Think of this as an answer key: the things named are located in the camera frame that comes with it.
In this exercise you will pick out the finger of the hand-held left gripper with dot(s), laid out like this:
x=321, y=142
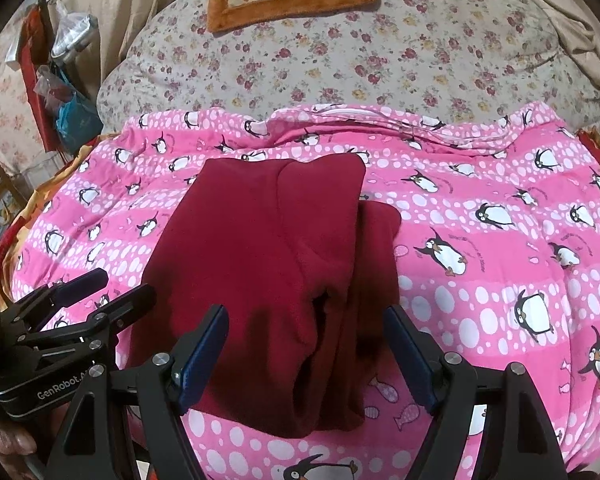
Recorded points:
x=80, y=285
x=130, y=305

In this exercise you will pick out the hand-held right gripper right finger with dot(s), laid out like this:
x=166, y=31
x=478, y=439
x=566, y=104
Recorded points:
x=410, y=360

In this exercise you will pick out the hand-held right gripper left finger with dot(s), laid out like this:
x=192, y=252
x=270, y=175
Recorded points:
x=202, y=355

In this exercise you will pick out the dark red small pants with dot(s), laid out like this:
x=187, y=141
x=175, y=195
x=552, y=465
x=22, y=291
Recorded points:
x=260, y=240

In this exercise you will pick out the person's left hand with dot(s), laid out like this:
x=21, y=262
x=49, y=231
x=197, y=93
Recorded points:
x=12, y=440

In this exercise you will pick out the orange printed sheet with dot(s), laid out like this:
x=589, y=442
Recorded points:
x=35, y=195

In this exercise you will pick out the pink penguin blanket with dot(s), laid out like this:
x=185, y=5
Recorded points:
x=480, y=285

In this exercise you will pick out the blue plastic bag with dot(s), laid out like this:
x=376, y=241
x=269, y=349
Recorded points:
x=77, y=120

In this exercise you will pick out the floral pillow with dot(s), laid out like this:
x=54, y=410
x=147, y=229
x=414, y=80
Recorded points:
x=5, y=105

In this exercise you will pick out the red wooden rack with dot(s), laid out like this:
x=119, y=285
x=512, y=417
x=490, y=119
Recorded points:
x=32, y=60

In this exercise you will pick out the clear plastic bag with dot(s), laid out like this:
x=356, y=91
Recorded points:
x=72, y=35

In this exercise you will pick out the beige curtain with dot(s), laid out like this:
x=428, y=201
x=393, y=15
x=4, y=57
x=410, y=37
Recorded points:
x=120, y=10

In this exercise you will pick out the red yellow printed cloth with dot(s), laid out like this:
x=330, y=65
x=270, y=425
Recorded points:
x=592, y=147

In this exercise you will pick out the floral bed sheet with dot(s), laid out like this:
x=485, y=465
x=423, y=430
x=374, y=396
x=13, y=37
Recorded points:
x=380, y=60

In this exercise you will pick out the beige cloth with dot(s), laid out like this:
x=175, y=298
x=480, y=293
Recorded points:
x=580, y=35

